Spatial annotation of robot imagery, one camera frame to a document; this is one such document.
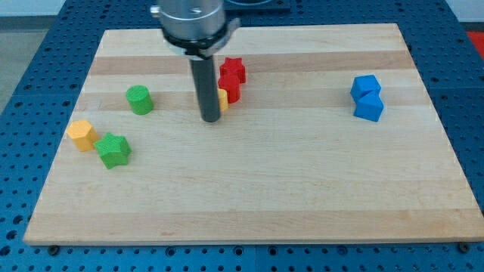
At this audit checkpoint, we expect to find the wooden board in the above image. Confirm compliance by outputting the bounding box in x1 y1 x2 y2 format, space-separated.
24 23 483 246

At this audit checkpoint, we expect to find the green star block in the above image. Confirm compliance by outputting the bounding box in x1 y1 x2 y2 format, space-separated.
94 132 132 169

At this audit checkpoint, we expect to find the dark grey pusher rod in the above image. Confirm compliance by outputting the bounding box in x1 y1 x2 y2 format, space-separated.
190 57 221 122

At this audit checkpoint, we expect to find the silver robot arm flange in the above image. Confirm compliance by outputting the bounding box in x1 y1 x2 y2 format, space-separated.
150 0 241 60

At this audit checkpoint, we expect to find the yellow heart block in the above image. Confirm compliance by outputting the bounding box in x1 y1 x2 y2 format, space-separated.
218 88 229 112

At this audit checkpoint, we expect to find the blue cube block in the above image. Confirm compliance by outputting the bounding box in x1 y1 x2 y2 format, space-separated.
353 91 384 122
350 75 381 101

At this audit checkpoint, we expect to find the lower blue cube block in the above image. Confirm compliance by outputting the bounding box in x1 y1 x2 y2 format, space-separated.
353 91 384 122

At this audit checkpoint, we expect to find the green cylinder block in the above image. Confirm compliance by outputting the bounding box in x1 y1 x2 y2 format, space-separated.
126 85 154 115

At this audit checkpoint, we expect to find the red star block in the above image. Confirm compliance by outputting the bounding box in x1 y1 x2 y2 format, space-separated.
219 57 247 83

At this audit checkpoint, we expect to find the upper blue cube block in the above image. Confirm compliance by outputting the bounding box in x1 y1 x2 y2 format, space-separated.
350 75 381 101

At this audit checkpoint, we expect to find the red cylinder block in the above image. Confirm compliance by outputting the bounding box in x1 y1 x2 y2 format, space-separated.
218 74 240 104

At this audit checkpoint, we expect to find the yellow hexagon block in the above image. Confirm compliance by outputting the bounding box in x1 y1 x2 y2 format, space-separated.
67 119 100 152

